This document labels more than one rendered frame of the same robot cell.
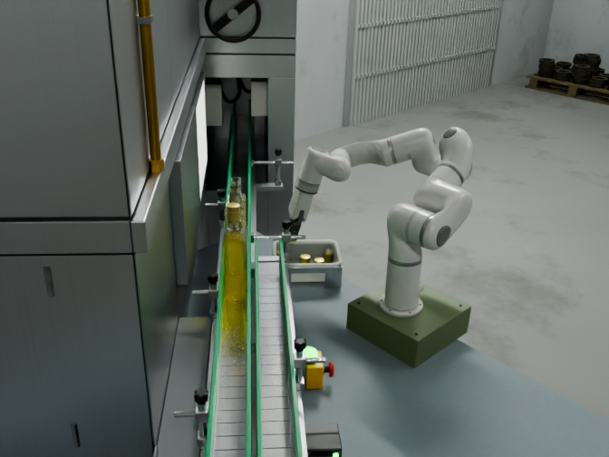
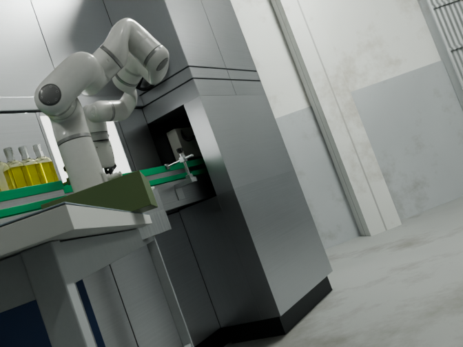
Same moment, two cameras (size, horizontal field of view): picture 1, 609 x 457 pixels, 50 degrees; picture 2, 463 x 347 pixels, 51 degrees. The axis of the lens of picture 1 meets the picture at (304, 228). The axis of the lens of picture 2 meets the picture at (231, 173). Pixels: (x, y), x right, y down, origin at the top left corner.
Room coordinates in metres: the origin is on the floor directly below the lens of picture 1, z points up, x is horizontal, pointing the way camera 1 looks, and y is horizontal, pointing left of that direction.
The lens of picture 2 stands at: (0.76, -1.41, 0.68)
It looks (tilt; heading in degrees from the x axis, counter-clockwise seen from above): 4 degrees up; 38
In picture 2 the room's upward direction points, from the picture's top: 20 degrees counter-clockwise
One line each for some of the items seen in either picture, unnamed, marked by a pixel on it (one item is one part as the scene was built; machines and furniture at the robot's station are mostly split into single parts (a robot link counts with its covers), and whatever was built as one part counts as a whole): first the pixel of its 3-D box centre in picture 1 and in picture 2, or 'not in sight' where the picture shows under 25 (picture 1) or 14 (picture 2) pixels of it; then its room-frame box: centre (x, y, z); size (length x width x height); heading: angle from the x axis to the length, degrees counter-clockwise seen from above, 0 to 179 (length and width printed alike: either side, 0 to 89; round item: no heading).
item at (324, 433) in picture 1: (321, 451); not in sight; (1.06, -0.05, 0.79); 0.08 x 0.08 x 0.08; 5
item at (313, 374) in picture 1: (309, 370); not in sight; (1.34, -0.03, 0.79); 0.07 x 0.07 x 0.07; 5
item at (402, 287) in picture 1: (405, 280); (89, 166); (1.59, -0.29, 0.92); 0.16 x 0.13 x 0.15; 140
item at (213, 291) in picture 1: (206, 296); not in sight; (1.43, 0.25, 0.94); 0.07 x 0.04 x 0.13; 95
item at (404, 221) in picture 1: (410, 233); (65, 115); (1.57, -0.29, 1.07); 0.13 x 0.10 x 0.16; 44
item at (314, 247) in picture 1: (305, 262); not in sight; (1.88, -0.01, 0.80); 0.22 x 0.17 x 0.09; 95
